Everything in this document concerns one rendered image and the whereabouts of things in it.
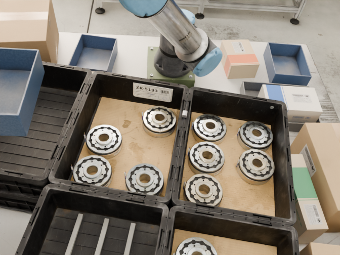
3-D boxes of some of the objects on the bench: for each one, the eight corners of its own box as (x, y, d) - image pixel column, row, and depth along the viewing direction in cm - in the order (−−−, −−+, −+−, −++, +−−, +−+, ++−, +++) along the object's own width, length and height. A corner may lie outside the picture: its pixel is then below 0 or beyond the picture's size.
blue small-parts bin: (262, 54, 153) (267, 42, 148) (295, 57, 154) (301, 44, 149) (269, 86, 141) (275, 74, 136) (305, 89, 142) (312, 76, 136)
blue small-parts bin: (83, 46, 146) (81, 33, 141) (118, 51, 147) (117, 38, 141) (70, 79, 134) (67, 65, 129) (108, 84, 134) (107, 71, 129)
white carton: (260, 124, 127) (267, 108, 120) (255, 100, 135) (262, 84, 128) (312, 127, 129) (323, 112, 122) (304, 103, 136) (314, 87, 129)
